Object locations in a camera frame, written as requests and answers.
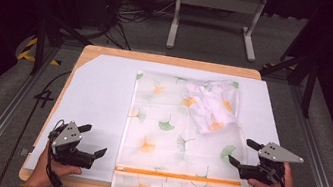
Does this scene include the left hand-held gripper cable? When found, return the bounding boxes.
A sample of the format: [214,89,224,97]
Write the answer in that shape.
[40,118,92,187]

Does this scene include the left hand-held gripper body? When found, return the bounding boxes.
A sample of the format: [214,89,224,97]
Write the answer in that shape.
[44,118,103,171]

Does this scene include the black metal stand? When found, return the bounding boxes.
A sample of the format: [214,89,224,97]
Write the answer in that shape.
[24,0,102,84]
[253,2,332,120]

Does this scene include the bundle of black floor cables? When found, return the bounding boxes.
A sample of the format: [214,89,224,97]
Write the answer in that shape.
[92,0,178,57]

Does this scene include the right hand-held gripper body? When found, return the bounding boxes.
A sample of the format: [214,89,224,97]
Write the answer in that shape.
[236,137,307,187]

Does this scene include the wooden table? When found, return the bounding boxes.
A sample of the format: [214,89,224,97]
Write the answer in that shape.
[17,35,299,187]

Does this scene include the long black floor cable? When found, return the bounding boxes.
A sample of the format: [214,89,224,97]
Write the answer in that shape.
[0,61,73,187]

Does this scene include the grey metal stand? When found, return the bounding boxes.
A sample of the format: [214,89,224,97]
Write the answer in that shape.
[165,0,270,64]

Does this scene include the person's left hand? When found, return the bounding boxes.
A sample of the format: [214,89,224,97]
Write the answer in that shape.
[25,143,86,187]

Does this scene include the white garment with orange print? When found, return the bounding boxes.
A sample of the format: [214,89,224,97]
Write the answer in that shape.
[178,74,246,141]

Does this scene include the leaf-print mesh laundry bag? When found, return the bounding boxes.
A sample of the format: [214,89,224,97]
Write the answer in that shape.
[109,63,276,187]

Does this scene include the yellow black hazard tape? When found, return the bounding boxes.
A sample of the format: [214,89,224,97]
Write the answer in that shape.
[16,34,64,67]

